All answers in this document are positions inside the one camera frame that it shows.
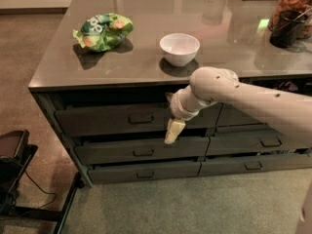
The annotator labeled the white ceramic bowl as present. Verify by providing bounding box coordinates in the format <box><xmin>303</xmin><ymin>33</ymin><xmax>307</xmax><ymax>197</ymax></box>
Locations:
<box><xmin>160</xmin><ymin>33</ymin><xmax>200</xmax><ymax>66</ymax></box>

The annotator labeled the grey drawer cabinet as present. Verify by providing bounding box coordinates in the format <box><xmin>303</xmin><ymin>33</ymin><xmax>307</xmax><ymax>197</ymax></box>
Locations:
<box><xmin>29</xmin><ymin>0</ymin><xmax>311</xmax><ymax>184</ymax></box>

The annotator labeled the grey drawer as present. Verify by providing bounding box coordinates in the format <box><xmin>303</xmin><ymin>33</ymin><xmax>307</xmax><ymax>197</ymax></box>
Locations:
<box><xmin>75</xmin><ymin>136</ymin><xmax>210</xmax><ymax>165</ymax></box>
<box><xmin>216</xmin><ymin>104</ymin><xmax>261</xmax><ymax>127</ymax></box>
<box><xmin>206</xmin><ymin>131</ymin><xmax>309</xmax><ymax>156</ymax></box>
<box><xmin>88</xmin><ymin>160</ymin><xmax>201</xmax><ymax>184</ymax></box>
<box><xmin>199</xmin><ymin>153</ymin><xmax>312</xmax><ymax>176</ymax></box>
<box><xmin>55</xmin><ymin>102</ymin><xmax>173</xmax><ymax>137</ymax></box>

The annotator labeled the black cable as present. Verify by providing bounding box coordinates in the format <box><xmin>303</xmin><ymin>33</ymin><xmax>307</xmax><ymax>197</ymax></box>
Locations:
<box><xmin>19</xmin><ymin>166</ymin><xmax>58</xmax><ymax>213</ymax></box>

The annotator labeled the black cup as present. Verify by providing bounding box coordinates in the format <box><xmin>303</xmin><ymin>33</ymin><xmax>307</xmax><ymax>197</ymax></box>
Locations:
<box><xmin>270</xmin><ymin>10</ymin><xmax>308</xmax><ymax>48</ymax></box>

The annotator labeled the glass jar of snacks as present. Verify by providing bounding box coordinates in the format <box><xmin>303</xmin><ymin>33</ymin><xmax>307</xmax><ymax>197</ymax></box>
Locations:
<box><xmin>268</xmin><ymin>0</ymin><xmax>312</xmax><ymax>30</ymax></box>

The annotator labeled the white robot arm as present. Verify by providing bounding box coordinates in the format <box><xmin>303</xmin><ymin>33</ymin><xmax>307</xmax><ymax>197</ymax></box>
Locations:
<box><xmin>165</xmin><ymin>67</ymin><xmax>312</xmax><ymax>146</ymax></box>

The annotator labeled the green chip bag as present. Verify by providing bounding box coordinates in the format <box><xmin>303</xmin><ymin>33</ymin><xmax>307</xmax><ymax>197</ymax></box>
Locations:
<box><xmin>72</xmin><ymin>13</ymin><xmax>134</xmax><ymax>52</ymax></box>

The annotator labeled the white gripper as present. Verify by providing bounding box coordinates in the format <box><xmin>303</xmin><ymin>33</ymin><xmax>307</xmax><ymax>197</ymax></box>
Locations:
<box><xmin>165</xmin><ymin>89</ymin><xmax>199</xmax><ymax>144</ymax></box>

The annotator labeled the snack packet in drawer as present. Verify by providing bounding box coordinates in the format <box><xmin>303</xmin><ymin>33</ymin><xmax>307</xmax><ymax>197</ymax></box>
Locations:
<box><xmin>273</xmin><ymin>81</ymin><xmax>298</xmax><ymax>93</ymax></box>

